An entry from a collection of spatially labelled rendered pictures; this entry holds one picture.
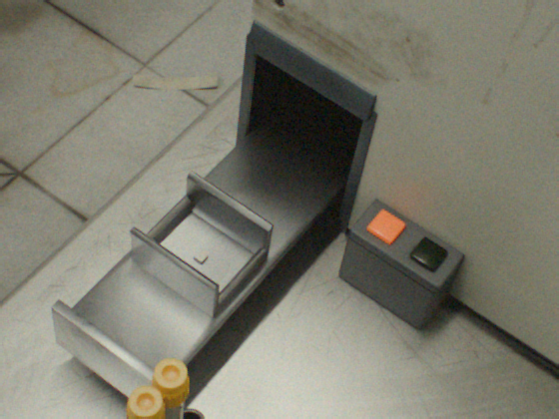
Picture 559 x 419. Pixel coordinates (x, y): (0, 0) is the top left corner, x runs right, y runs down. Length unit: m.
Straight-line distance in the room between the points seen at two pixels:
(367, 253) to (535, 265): 0.09
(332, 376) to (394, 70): 0.18
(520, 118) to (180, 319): 0.20
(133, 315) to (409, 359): 0.16
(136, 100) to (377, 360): 1.28
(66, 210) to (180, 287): 1.15
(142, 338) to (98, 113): 1.28
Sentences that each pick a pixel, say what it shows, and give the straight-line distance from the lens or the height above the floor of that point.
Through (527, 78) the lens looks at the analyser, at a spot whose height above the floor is 1.07.
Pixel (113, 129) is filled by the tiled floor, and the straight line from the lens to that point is 1.82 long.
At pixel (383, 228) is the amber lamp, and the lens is 0.61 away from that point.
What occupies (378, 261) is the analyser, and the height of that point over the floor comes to 0.91.
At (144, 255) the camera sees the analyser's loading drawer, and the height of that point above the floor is 0.93.
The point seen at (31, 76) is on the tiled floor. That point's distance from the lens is 1.90.
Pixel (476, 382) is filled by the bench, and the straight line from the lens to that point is 0.64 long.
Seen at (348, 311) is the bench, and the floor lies 0.87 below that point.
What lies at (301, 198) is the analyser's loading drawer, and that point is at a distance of 0.63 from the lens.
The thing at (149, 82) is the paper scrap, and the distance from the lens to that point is 1.88.
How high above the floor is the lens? 1.43
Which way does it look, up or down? 55 degrees down
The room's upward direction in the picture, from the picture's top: 10 degrees clockwise
